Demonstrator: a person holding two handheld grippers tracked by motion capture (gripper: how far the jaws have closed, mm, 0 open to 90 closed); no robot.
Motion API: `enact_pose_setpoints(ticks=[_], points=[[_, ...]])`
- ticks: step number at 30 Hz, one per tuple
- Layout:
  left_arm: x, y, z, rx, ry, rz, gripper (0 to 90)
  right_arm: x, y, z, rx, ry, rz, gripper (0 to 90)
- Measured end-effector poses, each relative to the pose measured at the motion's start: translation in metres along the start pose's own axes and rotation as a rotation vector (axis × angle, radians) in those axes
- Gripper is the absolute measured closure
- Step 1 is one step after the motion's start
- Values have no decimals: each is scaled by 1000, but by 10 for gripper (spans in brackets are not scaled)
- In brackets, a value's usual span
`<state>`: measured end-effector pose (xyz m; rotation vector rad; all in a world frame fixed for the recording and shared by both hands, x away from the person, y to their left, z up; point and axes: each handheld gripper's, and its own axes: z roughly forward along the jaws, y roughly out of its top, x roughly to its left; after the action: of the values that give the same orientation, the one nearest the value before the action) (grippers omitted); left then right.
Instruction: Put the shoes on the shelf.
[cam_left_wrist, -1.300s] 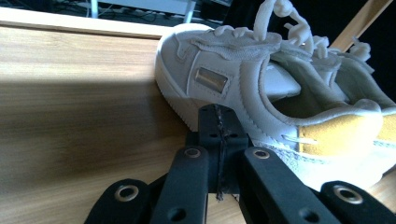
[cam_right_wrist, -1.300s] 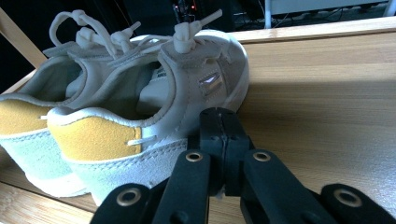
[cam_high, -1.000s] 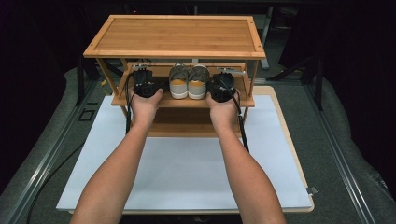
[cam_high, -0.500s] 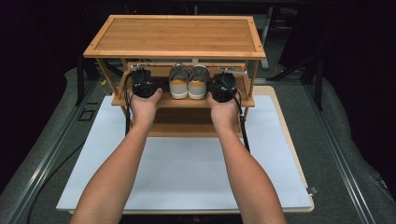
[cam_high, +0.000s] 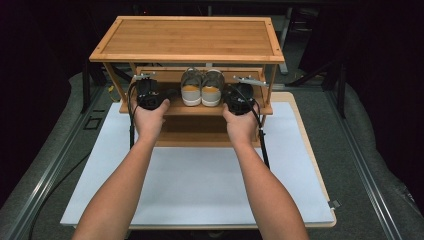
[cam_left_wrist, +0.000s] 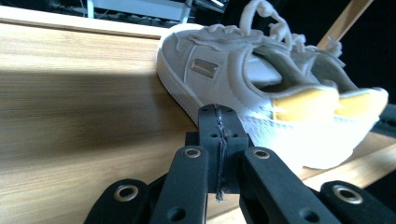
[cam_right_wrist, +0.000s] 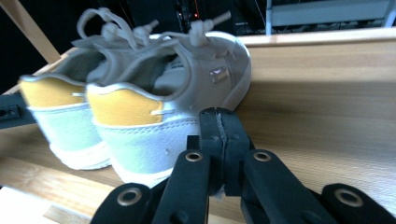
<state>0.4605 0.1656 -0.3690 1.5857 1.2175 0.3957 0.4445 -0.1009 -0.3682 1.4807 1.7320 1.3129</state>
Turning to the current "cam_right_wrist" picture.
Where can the wooden three-tier shoe rack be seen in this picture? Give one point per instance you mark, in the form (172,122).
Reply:
(311,102)

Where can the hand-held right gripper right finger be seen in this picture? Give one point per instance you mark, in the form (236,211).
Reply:
(258,180)

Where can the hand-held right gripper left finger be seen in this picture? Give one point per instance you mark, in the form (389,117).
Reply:
(193,174)

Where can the white and beige sneaker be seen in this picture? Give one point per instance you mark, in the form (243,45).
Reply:
(149,146)
(65,124)

